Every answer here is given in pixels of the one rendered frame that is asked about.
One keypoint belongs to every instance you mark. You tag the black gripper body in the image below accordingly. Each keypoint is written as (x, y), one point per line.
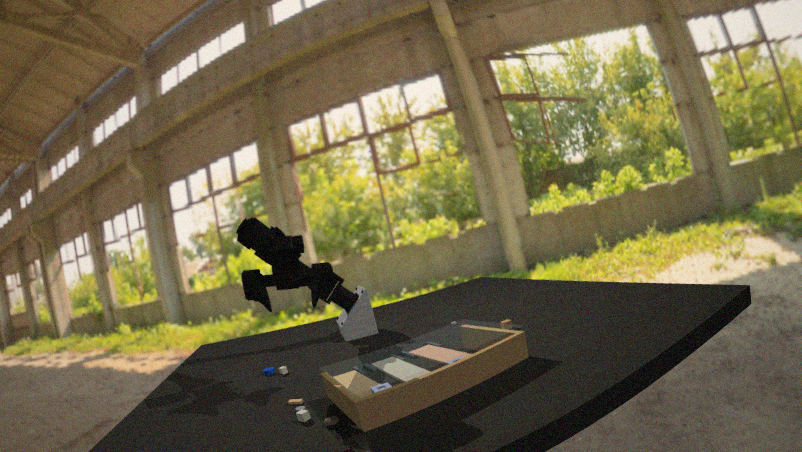
(286, 276)

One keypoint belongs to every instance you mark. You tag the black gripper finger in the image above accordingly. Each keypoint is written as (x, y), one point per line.
(318, 285)
(259, 291)

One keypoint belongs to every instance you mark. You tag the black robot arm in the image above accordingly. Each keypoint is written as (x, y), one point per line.
(272, 246)

